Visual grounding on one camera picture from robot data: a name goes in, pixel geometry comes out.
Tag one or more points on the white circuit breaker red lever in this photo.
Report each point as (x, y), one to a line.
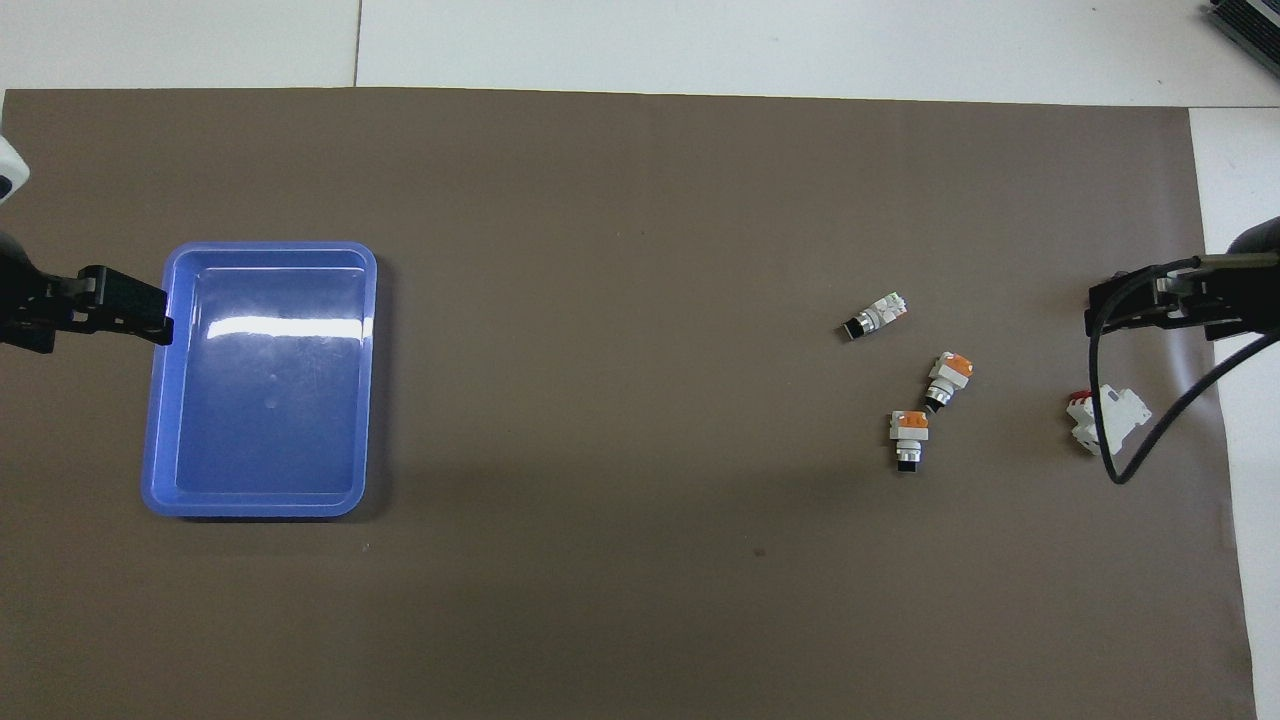
(1125, 412)

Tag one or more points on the orange and white push switch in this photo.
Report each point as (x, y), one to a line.
(909, 432)
(948, 378)

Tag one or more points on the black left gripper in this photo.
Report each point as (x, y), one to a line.
(22, 295)

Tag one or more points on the brown table mat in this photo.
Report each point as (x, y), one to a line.
(620, 500)

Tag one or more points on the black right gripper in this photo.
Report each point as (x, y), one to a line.
(1250, 300)

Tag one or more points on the white switch with black knob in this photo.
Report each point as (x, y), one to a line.
(878, 317)

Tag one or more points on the grey ribbed device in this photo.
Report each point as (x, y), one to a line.
(1250, 20)

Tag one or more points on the blue plastic tray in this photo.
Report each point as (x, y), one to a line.
(265, 400)

